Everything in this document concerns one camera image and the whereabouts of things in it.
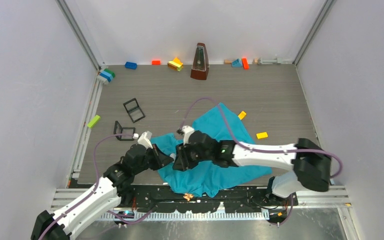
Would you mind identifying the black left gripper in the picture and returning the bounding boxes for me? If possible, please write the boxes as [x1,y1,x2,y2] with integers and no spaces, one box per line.
[133,143,173,175]

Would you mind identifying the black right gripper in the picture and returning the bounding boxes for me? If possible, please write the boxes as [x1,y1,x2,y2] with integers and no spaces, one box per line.
[173,140,214,171]

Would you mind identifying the turquoise t-shirt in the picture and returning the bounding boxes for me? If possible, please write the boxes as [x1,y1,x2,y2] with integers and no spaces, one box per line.
[158,103,272,197]

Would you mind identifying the orange copper brooch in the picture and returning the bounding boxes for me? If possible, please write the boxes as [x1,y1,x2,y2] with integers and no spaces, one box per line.
[183,193,194,202]

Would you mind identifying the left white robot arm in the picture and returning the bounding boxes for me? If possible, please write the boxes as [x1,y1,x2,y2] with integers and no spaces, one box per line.
[30,144,174,240]

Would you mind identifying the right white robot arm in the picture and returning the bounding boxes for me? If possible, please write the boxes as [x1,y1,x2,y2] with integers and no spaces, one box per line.
[173,130,332,205]

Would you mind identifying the open black box blue brooch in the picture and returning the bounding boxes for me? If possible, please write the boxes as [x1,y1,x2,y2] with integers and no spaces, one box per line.
[113,120,136,142]

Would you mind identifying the orange yellow small block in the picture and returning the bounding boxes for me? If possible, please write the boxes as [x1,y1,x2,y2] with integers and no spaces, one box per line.
[238,111,247,120]

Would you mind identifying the open black empty box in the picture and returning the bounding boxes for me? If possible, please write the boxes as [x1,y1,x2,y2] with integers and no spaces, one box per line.
[123,98,146,123]

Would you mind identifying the yellow rectangular block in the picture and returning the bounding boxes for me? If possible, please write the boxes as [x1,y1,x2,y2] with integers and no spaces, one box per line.
[256,132,269,140]

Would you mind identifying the lime green block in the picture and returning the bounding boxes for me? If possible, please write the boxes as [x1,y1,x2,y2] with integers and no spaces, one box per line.
[86,115,101,129]

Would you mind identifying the brown wooden metronome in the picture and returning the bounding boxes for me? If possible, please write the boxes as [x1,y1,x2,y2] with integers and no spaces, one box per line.
[190,42,209,81]

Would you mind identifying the yellow green block stack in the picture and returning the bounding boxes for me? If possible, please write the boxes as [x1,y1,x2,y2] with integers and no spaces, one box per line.
[167,57,184,72]

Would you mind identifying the blue triangular block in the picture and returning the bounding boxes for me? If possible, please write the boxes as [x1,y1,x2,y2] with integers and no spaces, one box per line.
[231,58,243,68]

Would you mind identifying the orange red upright block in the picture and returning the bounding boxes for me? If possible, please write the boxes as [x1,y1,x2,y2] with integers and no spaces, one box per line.
[241,57,250,70]

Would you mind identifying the small red block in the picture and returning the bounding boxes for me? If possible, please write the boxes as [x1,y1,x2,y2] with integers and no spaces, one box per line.
[151,59,161,65]

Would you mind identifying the blue green white block stack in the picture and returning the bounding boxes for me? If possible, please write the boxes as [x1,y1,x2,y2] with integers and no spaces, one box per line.
[96,68,116,85]

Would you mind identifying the blue toy brick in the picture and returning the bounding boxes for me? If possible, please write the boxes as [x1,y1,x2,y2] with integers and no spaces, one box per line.
[124,61,138,70]

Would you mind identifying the grey metal clamp piece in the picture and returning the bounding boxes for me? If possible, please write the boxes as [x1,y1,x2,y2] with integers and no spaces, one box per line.
[257,57,283,65]

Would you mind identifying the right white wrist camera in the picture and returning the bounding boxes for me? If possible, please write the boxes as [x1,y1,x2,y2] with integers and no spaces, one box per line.
[176,125,195,145]

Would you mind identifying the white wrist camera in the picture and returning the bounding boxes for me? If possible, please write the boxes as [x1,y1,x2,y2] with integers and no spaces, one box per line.
[176,125,195,145]
[132,131,153,149]

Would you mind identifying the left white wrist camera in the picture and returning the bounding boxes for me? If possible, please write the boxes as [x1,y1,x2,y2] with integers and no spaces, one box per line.
[132,131,153,149]

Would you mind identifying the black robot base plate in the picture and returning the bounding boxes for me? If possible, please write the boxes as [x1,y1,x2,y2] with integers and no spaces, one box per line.
[113,185,298,226]

